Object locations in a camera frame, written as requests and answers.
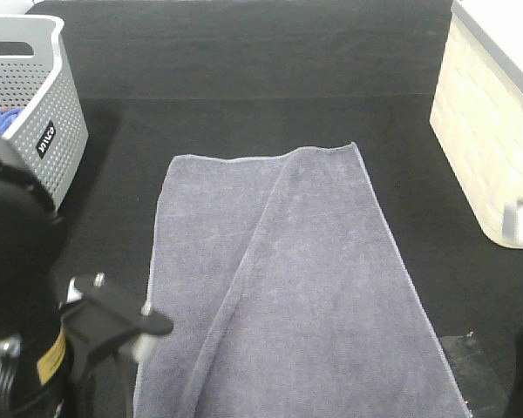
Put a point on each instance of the black table mat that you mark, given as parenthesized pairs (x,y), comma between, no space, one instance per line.
(229,79)

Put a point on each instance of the clear tape strip right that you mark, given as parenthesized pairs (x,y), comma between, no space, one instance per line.
(476,379)

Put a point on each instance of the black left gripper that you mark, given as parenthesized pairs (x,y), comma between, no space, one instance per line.
(103,319)

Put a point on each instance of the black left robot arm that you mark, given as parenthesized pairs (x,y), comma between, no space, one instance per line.
(50,348)

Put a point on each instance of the cream white storage basket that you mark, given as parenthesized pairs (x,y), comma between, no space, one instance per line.
(477,110)

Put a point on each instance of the grey perforated laundry basket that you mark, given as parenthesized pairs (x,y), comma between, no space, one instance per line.
(50,132)

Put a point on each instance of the grey microfibre towel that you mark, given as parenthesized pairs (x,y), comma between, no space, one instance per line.
(288,294)

